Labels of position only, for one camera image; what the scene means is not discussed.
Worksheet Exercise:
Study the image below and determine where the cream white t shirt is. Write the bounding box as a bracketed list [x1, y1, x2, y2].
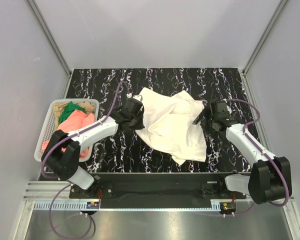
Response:
[135, 87, 207, 165]

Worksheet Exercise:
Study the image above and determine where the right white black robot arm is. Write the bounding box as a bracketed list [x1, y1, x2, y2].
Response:
[193, 100, 292, 207]

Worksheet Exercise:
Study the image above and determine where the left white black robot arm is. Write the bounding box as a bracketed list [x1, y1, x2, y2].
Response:
[41, 95, 145, 198]

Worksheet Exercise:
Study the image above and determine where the salmon pink t shirt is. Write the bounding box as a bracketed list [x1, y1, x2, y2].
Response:
[41, 108, 96, 159]

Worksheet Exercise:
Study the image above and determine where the green t shirt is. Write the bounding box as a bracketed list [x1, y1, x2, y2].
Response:
[58, 101, 87, 124]

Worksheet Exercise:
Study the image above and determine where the beige t shirt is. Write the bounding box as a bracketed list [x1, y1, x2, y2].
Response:
[52, 101, 95, 129]

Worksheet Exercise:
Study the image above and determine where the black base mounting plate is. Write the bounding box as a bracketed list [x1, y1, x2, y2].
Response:
[69, 172, 246, 211]

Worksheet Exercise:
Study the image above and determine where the white plastic laundry basket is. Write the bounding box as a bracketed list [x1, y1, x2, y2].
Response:
[34, 98, 100, 162]

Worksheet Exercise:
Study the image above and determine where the right small circuit board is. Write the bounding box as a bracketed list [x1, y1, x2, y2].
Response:
[222, 202, 237, 210]

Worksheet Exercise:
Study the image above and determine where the small circuit board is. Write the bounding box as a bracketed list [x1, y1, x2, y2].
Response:
[86, 201, 100, 209]
[222, 202, 237, 210]

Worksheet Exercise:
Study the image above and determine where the left small circuit board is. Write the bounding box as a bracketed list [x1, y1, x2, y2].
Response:
[86, 201, 100, 209]

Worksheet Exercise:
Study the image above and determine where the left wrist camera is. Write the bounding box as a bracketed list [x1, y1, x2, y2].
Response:
[133, 94, 143, 102]

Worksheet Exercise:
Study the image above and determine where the right aluminium frame post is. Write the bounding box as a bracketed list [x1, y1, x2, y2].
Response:
[242, 0, 290, 76]

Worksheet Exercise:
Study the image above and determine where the aluminium frame post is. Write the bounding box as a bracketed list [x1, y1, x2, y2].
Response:
[27, 0, 73, 76]
[242, 0, 290, 76]

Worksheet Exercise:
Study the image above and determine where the left aluminium frame post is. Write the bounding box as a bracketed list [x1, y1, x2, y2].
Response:
[27, 0, 73, 76]

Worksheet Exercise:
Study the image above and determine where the aluminium front rail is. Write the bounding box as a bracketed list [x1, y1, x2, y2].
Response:
[22, 181, 295, 201]

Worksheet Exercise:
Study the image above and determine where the white slotted cable duct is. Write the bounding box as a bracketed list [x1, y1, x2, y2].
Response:
[33, 200, 99, 211]

